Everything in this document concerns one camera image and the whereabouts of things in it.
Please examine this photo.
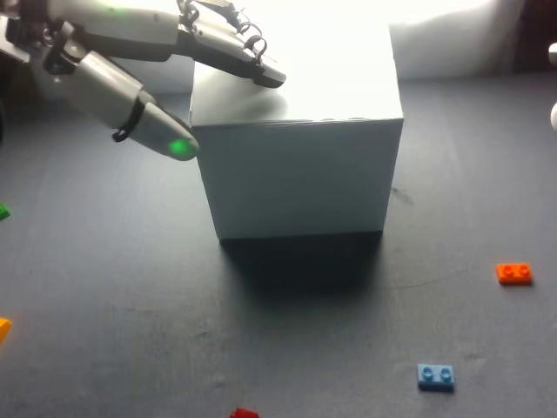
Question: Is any orange flat block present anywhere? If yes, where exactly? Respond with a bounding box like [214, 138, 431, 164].
[494, 262, 534, 287]

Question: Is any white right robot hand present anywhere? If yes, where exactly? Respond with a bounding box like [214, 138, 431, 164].
[547, 41, 557, 131]

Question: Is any grey table cloth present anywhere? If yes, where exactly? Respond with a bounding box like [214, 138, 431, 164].
[0, 71, 557, 418]

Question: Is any white backdrop sheet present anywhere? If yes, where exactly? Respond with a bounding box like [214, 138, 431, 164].
[25, 0, 517, 95]

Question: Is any brown cardboard box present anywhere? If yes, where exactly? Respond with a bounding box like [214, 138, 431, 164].
[189, 17, 406, 243]

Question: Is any slate blue flat block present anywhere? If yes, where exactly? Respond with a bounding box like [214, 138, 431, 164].
[416, 363, 457, 392]

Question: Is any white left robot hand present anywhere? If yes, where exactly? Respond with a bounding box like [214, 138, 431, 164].
[41, 0, 288, 162]

